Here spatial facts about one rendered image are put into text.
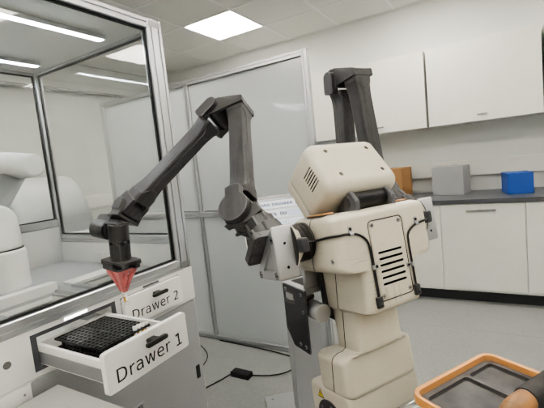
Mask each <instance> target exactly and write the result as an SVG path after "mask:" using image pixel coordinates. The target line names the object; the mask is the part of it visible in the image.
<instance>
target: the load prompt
mask: <svg viewBox="0 0 544 408"><path fill-rule="evenodd" d="M258 203H259V206H260V207H261V208H262V209H263V210H269V209H276V208H283V207H289V206H297V204H296V202H295V200H294V198H285V199H279V200H271V201H264V202H258Z"/></svg>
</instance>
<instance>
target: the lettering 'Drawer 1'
mask: <svg viewBox="0 0 544 408"><path fill-rule="evenodd" d="M176 336H178V342H179V344H177V346H179V345H180V344H181V343H182V342H180V338H179V333H178V334H176ZM161 347H162V348H163V350H164V347H163V346H161ZM161 347H160V348H161ZM160 348H159V349H160ZM159 349H158V351H157V354H158V356H159V357H161V356H163V355H164V353H163V354H162V355H159V353H160V352H161V351H163V350H161V351H159ZM145 357H146V360H147V362H148V364H149V363H150V359H151V358H152V360H153V361H155V351H154V358H153V357H152V354H151V353H150V354H149V361H148V358H147V356H145ZM140 360H141V361H142V362H141V363H139V364H138V366H139V365H140V364H142V368H144V364H143V360H142V359H139V360H138V361H140ZM138 361H137V362H138ZM138 366H137V370H138V371H139V370H141V369H142V368H138ZM122 368H124V369H125V377H124V378H123V379H122V380H120V379H119V373H118V370H120V369H122ZM126 376H127V368H126V367H121V368H118V369H117V380H118V383H120V382H122V381H123V380H124V379H125V378H126Z"/></svg>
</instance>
